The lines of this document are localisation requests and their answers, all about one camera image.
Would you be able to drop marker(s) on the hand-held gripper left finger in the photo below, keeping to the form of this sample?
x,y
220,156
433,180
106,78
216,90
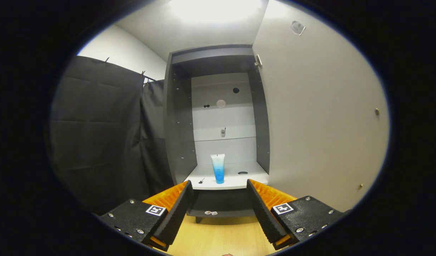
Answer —
x,y
179,209

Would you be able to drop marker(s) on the black backdrop cloth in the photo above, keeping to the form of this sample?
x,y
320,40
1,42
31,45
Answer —
x,y
97,135

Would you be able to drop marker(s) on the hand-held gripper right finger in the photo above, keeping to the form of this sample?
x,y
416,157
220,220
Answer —
x,y
262,209

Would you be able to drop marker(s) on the metal door hinge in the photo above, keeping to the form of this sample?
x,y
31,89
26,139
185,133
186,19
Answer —
x,y
258,61

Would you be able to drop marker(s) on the large ceiling light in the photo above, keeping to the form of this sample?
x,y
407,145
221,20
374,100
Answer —
x,y
214,10

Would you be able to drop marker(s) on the beige cabinet door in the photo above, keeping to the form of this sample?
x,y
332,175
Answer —
x,y
317,106

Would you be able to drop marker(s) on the blue and white tube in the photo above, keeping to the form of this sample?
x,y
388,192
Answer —
x,y
218,169

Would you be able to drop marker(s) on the dark grey cabinet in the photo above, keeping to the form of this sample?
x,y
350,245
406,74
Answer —
x,y
179,124

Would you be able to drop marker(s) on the white cabinet shelf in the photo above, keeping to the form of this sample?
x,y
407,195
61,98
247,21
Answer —
x,y
235,179

